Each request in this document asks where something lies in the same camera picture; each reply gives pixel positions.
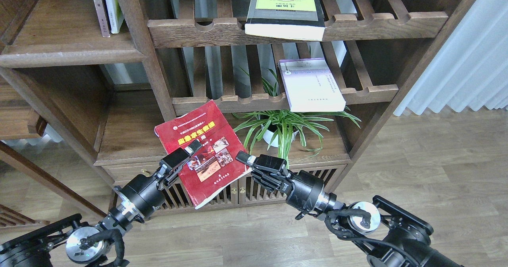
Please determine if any brass drawer knob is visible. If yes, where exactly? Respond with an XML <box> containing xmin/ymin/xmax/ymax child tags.
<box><xmin>140</xmin><ymin>169</ymin><xmax>151</xmax><ymax>177</ymax></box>

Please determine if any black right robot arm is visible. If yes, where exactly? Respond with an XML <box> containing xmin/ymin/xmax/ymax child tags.
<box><xmin>236</xmin><ymin>151</ymin><xmax>458</xmax><ymax>267</ymax></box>

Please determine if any white green upright book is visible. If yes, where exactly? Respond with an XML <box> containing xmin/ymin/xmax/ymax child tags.
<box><xmin>105</xmin><ymin>0</ymin><xmax>125</xmax><ymax>34</ymax></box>

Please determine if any green spider plant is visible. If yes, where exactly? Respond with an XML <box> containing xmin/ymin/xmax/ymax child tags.
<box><xmin>232</xmin><ymin>68</ymin><xmax>361</xmax><ymax>169</ymax></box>

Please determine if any red rescue guide book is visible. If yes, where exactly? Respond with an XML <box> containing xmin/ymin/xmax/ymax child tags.
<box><xmin>154</xmin><ymin>101</ymin><xmax>249</xmax><ymax>209</ymax></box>

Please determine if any white pleated curtain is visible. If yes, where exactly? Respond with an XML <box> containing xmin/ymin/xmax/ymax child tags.
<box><xmin>394</xmin><ymin>0</ymin><xmax>508</xmax><ymax>116</ymax></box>

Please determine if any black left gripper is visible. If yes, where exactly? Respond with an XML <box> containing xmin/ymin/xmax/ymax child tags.
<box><xmin>113</xmin><ymin>139</ymin><xmax>202</xmax><ymax>224</ymax></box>

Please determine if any white plant pot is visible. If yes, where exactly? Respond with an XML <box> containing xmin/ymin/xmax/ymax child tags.
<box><xmin>263</xmin><ymin>125</ymin><xmax>299</xmax><ymax>150</ymax></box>

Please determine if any dark wooden bookshelf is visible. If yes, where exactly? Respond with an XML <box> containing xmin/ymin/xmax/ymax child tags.
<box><xmin>1</xmin><ymin>0</ymin><xmax>477</xmax><ymax>191</ymax></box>

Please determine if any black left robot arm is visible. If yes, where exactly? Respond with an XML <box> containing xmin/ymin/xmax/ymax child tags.
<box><xmin>0</xmin><ymin>140</ymin><xmax>202</xmax><ymax>267</ymax></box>

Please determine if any yellow and black thick book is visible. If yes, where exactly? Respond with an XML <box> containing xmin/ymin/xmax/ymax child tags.
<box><xmin>244</xmin><ymin>0</ymin><xmax>325</xmax><ymax>41</ymax></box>

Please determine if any pale lilac white book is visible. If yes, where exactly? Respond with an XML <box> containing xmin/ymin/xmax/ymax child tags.
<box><xmin>278</xmin><ymin>58</ymin><xmax>346</xmax><ymax>113</ymax></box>

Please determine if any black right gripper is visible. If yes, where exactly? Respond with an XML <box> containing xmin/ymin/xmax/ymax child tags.
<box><xmin>236</xmin><ymin>151</ymin><xmax>331</xmax><ymax>213</ymax></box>

